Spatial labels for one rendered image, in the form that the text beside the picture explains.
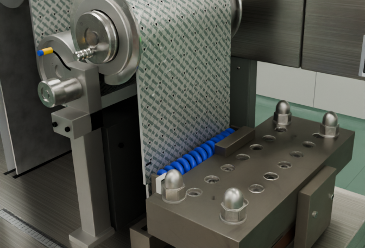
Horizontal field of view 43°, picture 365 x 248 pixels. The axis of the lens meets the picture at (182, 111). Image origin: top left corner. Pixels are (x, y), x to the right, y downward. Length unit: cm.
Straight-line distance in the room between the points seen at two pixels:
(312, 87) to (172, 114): 287
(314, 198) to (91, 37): 41
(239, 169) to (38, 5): 43
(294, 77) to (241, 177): 290
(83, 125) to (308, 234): 39
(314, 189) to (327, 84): 279
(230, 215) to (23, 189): 52
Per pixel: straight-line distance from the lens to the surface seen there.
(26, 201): 98
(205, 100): 81
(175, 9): 71
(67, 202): 95
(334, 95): 352
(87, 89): 70
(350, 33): 84
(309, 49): 87
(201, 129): 82
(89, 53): 68
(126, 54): 65
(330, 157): 83
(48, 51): 70
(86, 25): 68
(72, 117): 71
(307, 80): 357
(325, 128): 88
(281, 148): 83
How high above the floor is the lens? 141
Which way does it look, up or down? 23 degrees down
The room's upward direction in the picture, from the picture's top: 2 degrees counter-clockwise
